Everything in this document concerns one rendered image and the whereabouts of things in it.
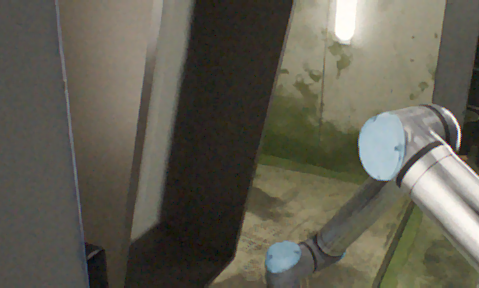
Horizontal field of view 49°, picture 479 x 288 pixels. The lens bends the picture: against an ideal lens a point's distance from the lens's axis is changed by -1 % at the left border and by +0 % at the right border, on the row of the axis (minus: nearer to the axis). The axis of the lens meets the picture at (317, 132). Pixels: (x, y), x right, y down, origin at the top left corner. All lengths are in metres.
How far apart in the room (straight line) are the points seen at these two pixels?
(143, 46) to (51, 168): 0.64
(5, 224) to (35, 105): 0.04
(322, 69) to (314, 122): 0.34
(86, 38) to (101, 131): 0.16
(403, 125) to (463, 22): 1.99
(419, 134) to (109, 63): 0.53
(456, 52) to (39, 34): 2.76
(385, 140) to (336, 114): 2.23
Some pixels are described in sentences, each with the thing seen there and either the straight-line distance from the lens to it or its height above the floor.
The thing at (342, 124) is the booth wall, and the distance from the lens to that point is 3.14.
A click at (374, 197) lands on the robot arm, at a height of 0.87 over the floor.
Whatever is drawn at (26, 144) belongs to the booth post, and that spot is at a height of 1.35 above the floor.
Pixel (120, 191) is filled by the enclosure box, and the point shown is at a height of 0.99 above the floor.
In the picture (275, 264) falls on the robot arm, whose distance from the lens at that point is 1.36.
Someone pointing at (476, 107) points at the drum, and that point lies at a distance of 4.09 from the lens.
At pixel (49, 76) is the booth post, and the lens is 0.21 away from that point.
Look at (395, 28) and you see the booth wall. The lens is 2.94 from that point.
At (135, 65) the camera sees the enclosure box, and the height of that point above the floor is 1.22.
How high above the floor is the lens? 1.42
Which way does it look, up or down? 20 degrees down
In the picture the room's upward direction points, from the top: 4 degrees clockwise
